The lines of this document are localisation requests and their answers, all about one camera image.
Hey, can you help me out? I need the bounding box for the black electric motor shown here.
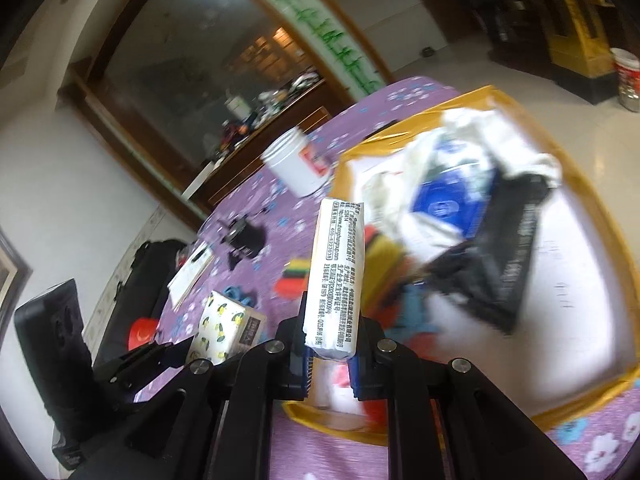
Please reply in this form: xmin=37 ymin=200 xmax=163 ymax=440
xmin=222 ymin=214 xmax=267 ymax=261

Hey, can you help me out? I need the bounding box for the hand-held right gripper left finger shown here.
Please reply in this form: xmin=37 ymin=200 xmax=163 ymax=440
xmin=67 ymin=305 xmax=313 ymax=480

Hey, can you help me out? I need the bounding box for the red white packet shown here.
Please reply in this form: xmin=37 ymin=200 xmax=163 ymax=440
xmin=320 ymin=362 xmax=388 ymax=423

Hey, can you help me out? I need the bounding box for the blue fabric item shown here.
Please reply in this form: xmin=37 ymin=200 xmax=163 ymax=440
xmin=222 ymin=285 xmax=256 ymax=306
xmin=395 ymin=285 xmax=441 ymax=336

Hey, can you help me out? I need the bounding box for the yellow red cloth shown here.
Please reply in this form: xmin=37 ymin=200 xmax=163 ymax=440
xmin=362 ymin=225 xmax=408 ymax=311

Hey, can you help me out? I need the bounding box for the white red bucket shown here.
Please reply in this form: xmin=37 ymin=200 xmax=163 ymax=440
xmin=610 ymin=47 xmax=640 ymax=96

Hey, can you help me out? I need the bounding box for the wooden picture frame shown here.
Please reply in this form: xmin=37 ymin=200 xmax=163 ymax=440
xmin=0 ymin=230 xmax=33 ymax=341

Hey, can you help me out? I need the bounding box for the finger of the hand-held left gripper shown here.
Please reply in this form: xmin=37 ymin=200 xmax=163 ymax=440
xmin=92 ymin=341 xmax=196 ymax=402

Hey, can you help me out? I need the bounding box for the assorted clutter pile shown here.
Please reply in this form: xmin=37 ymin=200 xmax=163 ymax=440
xmin=205 ymin=67 xmax=321 ymax=161

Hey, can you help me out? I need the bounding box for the bamboo print glass panel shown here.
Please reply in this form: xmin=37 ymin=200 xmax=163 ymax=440
xmin=260 ymin=0 xmax=381 ymax=101

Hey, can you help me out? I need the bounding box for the white jar red label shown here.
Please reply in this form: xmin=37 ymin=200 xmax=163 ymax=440
xmin=261 ymin=126 xmax=333 ymax=196

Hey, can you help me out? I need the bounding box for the yellow cardboard box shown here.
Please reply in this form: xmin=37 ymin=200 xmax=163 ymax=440
xmin=282 ymin=85 xmax=640 ymax=448

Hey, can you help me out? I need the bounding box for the white paper notebook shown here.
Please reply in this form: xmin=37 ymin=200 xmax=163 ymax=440
xmin=167 ymin=240 xmax=215 ymax=311

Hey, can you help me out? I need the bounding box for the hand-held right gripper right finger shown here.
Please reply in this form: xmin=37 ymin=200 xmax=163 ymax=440
xmin=350 ymin=317 xmax=586 ymax=480

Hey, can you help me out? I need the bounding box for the lemon print tissue packet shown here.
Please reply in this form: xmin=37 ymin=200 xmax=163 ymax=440
xmin=187 ymin=290 xmax=268 ymax=366

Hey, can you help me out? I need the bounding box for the blue white tissue packet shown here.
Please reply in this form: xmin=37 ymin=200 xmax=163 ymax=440
xmin=410 ymin=160 xmax=496 ymax=236

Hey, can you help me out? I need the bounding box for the black packet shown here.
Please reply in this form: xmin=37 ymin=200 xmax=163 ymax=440
xmin=425 ymin=172 xmax=548 ymax=333

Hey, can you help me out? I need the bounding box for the wooden sideboard cabinet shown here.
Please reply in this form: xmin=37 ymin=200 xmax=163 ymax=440
xmin=57 ymin=60 xmax=336 ymax=231

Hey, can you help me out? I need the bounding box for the golden pillar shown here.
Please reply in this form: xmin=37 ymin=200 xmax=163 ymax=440
xmin=545 ymin=0 xmax=640 ymax=106

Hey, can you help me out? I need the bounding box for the black bag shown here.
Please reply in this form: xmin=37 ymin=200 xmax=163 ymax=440
xmin=95 ymin=240 xmax=188 ymax=366

